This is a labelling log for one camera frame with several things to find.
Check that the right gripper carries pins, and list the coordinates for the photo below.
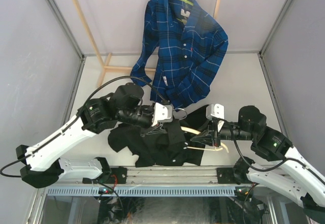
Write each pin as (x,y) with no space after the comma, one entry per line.
(208,140)

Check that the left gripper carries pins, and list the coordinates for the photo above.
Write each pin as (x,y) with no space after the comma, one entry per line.
(159,130)

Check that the black shirt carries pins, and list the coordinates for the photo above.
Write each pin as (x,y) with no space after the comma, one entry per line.
(171,149)

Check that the cream wooden hanger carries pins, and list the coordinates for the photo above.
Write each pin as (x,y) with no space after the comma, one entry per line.
(193,132)

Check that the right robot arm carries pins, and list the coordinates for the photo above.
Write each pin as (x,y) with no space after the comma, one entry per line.
(267,156)

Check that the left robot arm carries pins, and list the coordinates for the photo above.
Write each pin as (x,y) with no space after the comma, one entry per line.
(43,162)

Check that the blue plaid shirt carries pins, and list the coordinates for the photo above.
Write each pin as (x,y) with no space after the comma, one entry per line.
(182,50)

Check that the wooden clothes rack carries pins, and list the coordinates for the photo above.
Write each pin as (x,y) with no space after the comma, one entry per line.
(105,67)

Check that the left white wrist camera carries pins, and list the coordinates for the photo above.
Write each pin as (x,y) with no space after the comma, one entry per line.
(162,114)

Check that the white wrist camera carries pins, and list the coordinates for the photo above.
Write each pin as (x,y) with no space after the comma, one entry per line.
(162,114)
(215,112)

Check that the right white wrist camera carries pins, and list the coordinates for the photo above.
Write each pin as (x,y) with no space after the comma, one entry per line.
(215,112)

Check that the right black mount plate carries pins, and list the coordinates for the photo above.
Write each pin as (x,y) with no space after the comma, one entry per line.
(226,176)

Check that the black mount plate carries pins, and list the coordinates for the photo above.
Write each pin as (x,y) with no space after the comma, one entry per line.
(115,175)
(226,176)

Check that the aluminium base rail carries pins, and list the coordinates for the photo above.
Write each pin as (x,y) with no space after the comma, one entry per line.
(135,176)

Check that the blue slotted cable duct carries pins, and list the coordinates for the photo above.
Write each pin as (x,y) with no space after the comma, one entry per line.
(143,191)

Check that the left black mount plate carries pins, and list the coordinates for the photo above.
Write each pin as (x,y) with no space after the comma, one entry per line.
(115,175)

